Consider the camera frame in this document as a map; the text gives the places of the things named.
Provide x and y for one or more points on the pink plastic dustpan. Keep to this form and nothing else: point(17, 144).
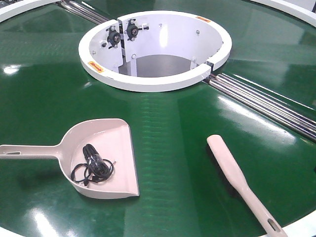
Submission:
point(111, 138)

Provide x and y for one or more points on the pink hand broom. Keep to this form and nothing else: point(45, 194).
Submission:
point(236, 178)

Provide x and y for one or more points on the right steel roller strip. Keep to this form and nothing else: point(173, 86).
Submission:
point(264, 103)

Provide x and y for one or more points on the steel roller strip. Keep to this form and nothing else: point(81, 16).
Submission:
point(82, 11)
point(264, 103)

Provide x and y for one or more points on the rear steel roller strip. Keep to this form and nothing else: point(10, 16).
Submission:
point(82, 11)

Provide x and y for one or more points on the white outer rim right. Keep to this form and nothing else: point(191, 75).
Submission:
point(294, 10)

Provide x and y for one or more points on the white rim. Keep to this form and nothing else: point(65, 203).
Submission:
point(11, 8)
point(304, 227)
point(294, 10)

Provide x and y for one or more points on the white outer rim left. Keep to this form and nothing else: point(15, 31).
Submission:
point(11, 8)

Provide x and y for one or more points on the white outer rim front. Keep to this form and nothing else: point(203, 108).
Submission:
point(304, 227)

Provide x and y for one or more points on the right black bearing mount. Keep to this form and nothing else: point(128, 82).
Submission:
point(132, 29)

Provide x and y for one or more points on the black bearing mount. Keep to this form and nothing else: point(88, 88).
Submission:
point(132, 29)
point(113, 37)

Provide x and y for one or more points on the left black bearing mount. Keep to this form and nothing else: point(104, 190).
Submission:
point(113, 37)

